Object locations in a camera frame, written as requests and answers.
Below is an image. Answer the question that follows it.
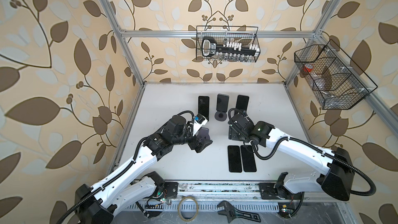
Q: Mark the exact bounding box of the black wire basket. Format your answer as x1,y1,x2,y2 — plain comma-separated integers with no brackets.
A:
196,25,261,63
294,39,378,110

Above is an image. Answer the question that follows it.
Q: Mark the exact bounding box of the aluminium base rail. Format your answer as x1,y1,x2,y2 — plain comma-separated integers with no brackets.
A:
139,180,301,213

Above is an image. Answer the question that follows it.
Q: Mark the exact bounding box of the tape roll ring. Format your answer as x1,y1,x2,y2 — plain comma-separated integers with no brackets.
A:
177,195,200,223

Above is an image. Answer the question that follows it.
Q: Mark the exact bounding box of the black socket set tool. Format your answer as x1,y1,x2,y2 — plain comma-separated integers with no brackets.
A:
200,37,260,57

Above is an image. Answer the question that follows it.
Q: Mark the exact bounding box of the silver phone left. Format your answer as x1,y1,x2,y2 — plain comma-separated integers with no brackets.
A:
198,96,210,119

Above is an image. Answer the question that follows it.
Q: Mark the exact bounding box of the black phone stand front left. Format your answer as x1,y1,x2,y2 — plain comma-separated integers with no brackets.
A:
196,127,210,141

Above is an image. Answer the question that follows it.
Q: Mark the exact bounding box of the black wire basket right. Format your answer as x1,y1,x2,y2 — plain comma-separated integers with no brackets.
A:
294,39,378,110

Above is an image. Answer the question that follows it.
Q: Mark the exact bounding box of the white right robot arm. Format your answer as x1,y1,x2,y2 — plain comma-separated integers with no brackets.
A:
228,108,376,201

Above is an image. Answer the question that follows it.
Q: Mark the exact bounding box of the purple phone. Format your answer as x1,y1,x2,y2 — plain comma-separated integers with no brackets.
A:
236,95,249,112

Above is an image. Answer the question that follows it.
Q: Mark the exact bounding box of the black wire basket back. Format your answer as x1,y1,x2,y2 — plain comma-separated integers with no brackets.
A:
196,25,261,63

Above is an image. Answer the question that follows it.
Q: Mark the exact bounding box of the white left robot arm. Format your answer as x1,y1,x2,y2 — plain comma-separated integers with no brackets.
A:
57,111,212,224

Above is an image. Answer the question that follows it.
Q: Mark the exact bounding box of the grey round phone stand back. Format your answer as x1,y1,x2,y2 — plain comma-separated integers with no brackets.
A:
215,111,228,122

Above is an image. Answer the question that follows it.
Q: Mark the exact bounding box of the black adjustable wrench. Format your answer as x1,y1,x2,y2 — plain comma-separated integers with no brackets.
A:
217,201,261,224

